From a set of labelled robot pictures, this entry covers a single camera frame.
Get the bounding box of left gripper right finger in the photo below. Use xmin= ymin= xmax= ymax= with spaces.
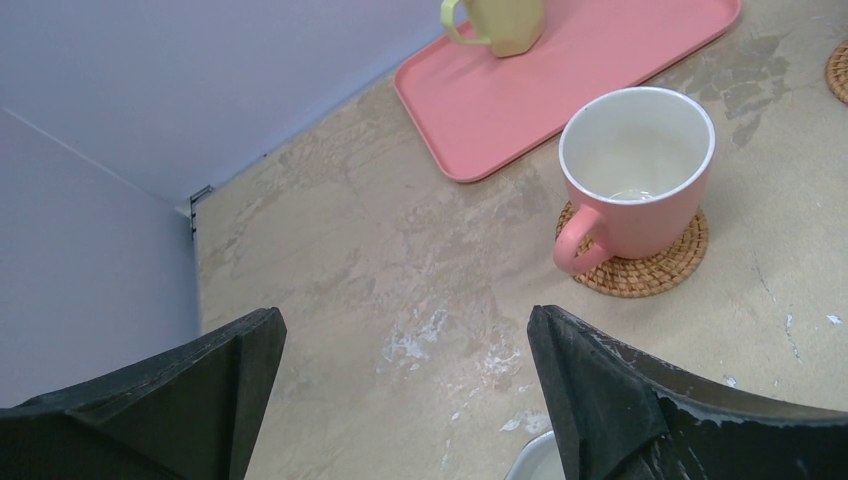
xmin=527 ymin=305 xmax=847 ymax=479

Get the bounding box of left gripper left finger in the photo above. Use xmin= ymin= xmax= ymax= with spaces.
xmin=1 ymin=307 xmax=287 ymax=479

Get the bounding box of pink mug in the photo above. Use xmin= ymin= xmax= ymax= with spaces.
xmin=553 ymin=86 xmax=716 ymax=275
xmin=505 ymin=430 xmax=566 ymax=480

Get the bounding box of woven rattan coaster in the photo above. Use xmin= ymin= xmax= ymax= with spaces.
xmin=824 ymin=40 xmax=848 ymax=105
xmin=553 ymin=191 xmax=708 ymax=298

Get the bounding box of pink mug front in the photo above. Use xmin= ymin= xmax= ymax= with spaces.
xmin=553 ymin=86 xmax=716 ymax=275

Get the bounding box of pink plastic tray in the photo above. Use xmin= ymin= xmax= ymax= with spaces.
xmin=394 ymin=0 xmax=742 ymax=183

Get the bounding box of yellow mug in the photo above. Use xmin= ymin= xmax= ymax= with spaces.
xmin=440 ymin=0 xmax=546 ymax=58

